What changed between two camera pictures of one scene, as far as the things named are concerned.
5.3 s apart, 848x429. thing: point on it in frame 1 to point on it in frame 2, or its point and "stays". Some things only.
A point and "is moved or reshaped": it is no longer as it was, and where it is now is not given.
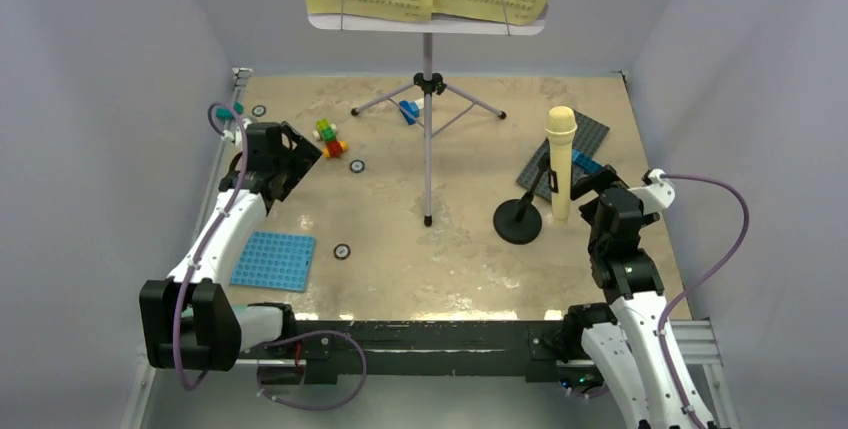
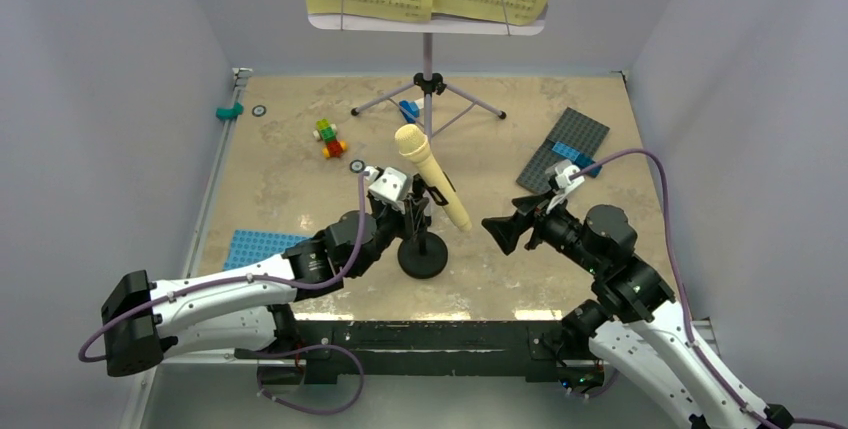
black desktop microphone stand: x=518 y=221 is moved or reshaped
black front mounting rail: x=531 y=347 stays
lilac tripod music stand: x=428 y=83 stays
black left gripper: x=304 y=157 to x=407 y=222
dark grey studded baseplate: x=588 y=136 stays
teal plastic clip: x=226 y=113 stays
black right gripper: x=585 y=182 to x=505 y=229
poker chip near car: x=357 y=166 stays
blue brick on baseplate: x=585 y=162 stays
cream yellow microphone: x=561 y=126 to x=414 y=140
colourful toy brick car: x=328 y=132 stays
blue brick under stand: x=412 y=107 stays
